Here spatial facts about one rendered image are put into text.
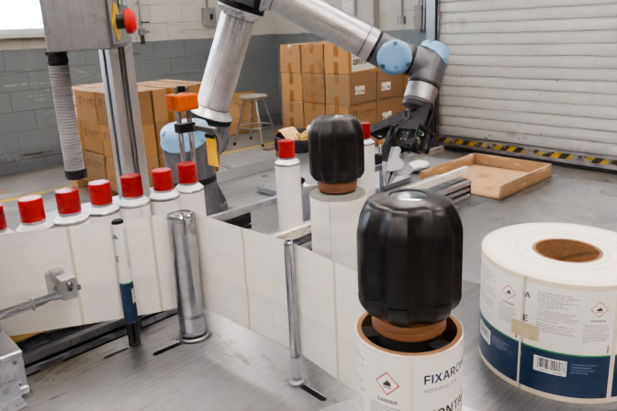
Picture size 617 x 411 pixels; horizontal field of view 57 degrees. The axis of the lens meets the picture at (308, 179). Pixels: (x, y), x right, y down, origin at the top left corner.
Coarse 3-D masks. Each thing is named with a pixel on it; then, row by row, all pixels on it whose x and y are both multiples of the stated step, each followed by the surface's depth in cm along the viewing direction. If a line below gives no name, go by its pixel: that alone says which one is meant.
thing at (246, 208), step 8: (432, 152) 156; (376, 168) 141; (312, 184) 127; (304, 192) 125; (264, 200) 118; (272, 200) 119; (232, 208) 113; (240, 208) 113; (248, 208) 115; (256, 208) 116; (208, 216) 110; (216, 216) 110; (224, 216) 111; (232, 216) 112
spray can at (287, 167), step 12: (288, 144) 113; (288, 156) 114; (276, 168) 115; (288, 168) 114; (276, 180) 116; (288, 180) 114; (300, 180) 117; (276, 192) 117; (288, 192) 115; (300, 192) 117; (288, 204) 116; (300, 204) 117; (288, 216) 116; (300, 216) 118; (288, 228) 117
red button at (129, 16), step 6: (126, 12) 87; (132, 12) 88; (120, 18) 87; (126, 18) 87; (132, 18) 87; (120, 24) 88; (126, 24) 87; (132, 24) 87; (126, 30) 88; (132, 30) 88
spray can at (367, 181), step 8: (368, 128) 129; (368, 136) 130; (368, 144) 129; (368, 152) 130; (368, 160) 130; (368, 168) 130; (368, 176) 131; (360, 184) 132; (368, 184) 132; (368, 192) 132
